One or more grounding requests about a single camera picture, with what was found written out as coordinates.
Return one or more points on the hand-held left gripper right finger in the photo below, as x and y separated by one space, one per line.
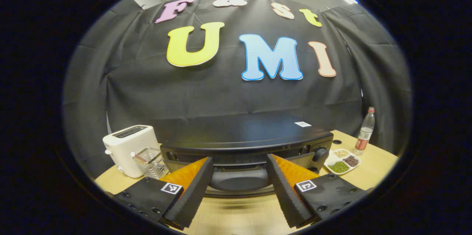
285 198

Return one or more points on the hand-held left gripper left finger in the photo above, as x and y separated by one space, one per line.
193 198

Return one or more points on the black electric oven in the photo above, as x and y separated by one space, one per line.
243 133

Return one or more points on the white divided bean plate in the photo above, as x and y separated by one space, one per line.
341 163

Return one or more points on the black table grommet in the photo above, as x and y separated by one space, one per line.
337 141

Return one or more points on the white toaster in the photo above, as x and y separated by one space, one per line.
129 146

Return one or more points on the clear bottle with red label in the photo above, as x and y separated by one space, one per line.
364 135

